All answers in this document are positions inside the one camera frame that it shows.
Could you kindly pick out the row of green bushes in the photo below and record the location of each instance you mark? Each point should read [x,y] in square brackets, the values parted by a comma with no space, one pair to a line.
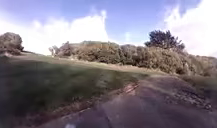
[129,55]

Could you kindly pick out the grey cracked asphalt path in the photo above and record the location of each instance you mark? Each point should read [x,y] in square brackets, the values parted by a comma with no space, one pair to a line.
[146,110]

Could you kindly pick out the tall dark tree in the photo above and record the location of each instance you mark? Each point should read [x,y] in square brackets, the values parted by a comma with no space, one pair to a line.
[164,40]

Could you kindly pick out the green grass field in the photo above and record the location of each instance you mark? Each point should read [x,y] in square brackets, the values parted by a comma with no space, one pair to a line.
[46,80]

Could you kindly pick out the grass strip beside path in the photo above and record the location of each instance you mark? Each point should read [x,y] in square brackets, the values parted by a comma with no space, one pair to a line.
[204,83]

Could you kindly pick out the round green bush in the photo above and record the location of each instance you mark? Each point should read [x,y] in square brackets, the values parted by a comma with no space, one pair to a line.
[8,43]

